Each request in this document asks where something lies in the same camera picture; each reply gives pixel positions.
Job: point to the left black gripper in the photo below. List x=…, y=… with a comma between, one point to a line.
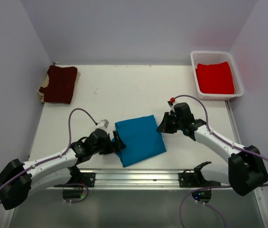
x=118, y=145

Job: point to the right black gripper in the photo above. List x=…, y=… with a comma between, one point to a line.
x=163, y=127

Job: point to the blue t shirt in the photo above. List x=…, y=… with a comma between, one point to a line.
x=141, y=139

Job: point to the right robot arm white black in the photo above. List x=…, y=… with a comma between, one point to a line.
x=245, y=171

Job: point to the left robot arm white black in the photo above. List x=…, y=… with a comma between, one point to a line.
x=18, y=179

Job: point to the bright red t shirt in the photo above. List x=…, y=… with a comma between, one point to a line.
x=215, y=78

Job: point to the white plastic basket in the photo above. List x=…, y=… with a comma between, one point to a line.
x=216, y=57

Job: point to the dark red folded t shirt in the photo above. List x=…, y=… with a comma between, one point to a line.
x=62, y=81

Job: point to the beige folded t shirt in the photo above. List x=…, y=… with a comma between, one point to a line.
x=41, y=89

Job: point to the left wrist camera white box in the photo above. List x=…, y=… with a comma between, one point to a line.
x=103, y=125

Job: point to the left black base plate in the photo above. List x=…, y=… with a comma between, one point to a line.
x=86, y=179

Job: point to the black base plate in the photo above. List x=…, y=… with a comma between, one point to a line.
x=86, y=179
x=194, y=179

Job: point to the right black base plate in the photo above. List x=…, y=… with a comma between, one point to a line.
x=194, y=179

